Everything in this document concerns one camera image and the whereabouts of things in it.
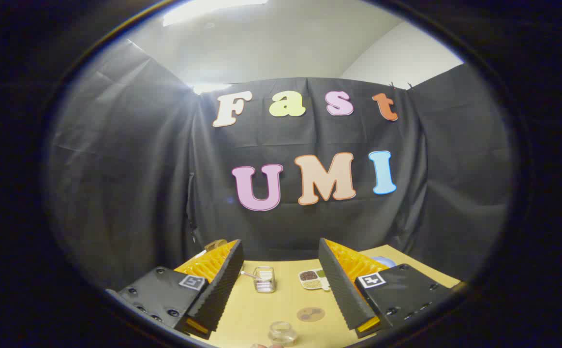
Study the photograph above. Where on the clear glass juice bottle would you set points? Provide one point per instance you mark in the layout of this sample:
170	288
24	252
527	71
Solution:
282	333

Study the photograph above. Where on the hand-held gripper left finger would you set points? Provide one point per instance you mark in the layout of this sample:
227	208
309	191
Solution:
223	290

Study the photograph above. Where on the white divided snack tray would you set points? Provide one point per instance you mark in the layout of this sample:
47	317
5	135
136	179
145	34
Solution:
312	279

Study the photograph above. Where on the small blue plate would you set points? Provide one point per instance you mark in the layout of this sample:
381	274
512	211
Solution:
386	261

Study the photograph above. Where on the wooden table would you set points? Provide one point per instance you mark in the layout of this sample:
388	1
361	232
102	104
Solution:
281	302

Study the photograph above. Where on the black backdrop cloth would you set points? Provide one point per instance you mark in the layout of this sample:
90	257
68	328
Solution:
131	159

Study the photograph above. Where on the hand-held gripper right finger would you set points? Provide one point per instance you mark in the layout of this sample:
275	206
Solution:
341	290

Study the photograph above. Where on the round cork coaster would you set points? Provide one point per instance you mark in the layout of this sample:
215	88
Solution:
310	314

